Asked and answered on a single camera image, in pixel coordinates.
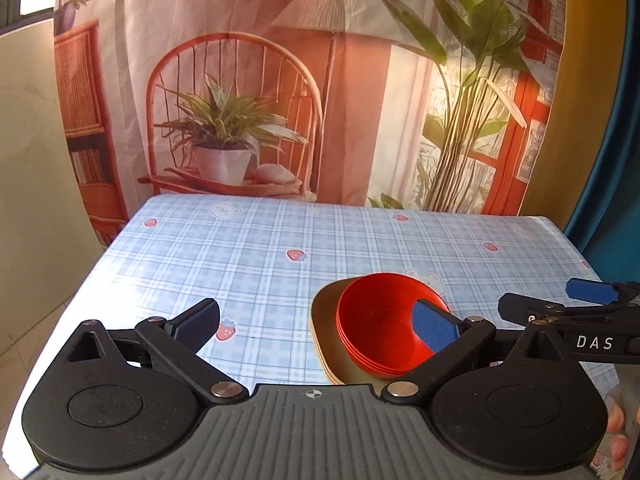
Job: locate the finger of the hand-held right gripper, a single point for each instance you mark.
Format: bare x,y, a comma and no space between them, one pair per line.
530,310
592,290

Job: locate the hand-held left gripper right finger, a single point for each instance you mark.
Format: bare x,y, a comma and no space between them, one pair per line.
434,327

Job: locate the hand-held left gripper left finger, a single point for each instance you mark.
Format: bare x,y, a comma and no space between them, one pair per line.
200,325

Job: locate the green plate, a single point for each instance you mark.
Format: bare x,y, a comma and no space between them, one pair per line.
324,320

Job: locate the person's right hand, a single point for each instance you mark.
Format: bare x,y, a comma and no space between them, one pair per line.
615,425

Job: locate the blue plaid tablecloth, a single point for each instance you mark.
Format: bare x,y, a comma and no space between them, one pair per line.
250,240

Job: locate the blue curtain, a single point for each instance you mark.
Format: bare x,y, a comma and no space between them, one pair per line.
620,160

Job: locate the yellow curtain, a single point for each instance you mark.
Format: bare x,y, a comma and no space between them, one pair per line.
585,110

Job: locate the printed backdrop cloth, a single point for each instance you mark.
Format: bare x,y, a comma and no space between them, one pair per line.
350,110

